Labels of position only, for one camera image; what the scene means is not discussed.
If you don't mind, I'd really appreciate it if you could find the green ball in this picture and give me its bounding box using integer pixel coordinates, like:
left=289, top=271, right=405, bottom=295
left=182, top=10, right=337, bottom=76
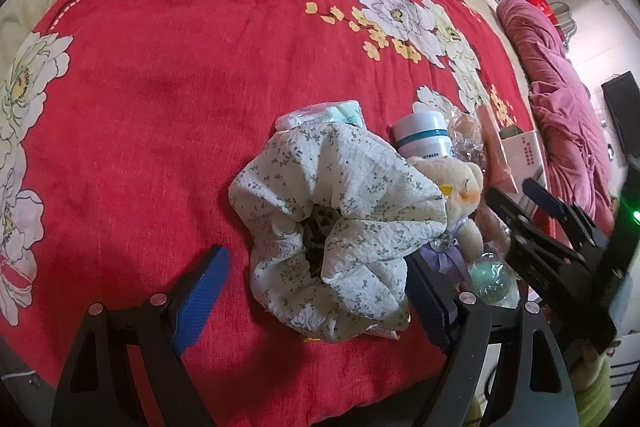
left=468, top=253, right=518, bottom=305

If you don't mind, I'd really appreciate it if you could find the pink packaged soft item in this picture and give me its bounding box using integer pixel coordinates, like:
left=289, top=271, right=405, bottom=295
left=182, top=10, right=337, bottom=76
left=475, top=104, right=518, bottom=194

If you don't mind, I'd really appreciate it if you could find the cream teddy bear plush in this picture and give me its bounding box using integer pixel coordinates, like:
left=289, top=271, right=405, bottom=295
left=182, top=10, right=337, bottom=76
left=408, top=157, right=484, bottom=284

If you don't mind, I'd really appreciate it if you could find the bagged round bun toy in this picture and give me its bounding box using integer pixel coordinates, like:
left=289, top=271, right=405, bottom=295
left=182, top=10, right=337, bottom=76
left=448, top=113, right=487, bottom=172

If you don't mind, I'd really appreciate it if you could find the floral white fabric scrunchie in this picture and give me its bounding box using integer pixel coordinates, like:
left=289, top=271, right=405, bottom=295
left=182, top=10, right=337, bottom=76
left=229, top=122, right=447, bottom=343

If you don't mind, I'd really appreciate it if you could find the pink rumpled quilt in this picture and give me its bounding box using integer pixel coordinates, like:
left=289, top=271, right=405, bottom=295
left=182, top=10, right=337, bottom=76
left=497, top=0, right=614, bottom=236

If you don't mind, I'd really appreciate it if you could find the red tissue box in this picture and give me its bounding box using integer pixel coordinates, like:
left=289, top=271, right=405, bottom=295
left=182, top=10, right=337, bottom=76
left=502, top=130, right=548, bottom=217

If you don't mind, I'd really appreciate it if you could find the white supplement bottle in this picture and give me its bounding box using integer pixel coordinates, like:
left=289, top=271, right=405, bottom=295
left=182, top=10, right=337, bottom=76
left=392, top=110, right=454, bottom=159

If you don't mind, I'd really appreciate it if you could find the mint tissue pack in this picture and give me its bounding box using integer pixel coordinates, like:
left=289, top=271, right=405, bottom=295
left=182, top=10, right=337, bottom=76
left=274, top=100, right=367, bottom=131

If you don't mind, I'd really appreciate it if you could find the red gift bag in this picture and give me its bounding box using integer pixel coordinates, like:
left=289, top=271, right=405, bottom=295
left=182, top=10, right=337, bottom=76
left=527, top=0, right=558, bottom=25

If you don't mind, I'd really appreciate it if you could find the red floral blanket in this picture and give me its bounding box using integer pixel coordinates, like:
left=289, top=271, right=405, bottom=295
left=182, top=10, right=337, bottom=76
left=1, top=0, right=533, bottom=426

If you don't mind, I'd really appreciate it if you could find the black wall television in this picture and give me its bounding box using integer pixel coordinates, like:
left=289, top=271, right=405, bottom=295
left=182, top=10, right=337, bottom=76
left=602, top=72, right=640, bottom=159

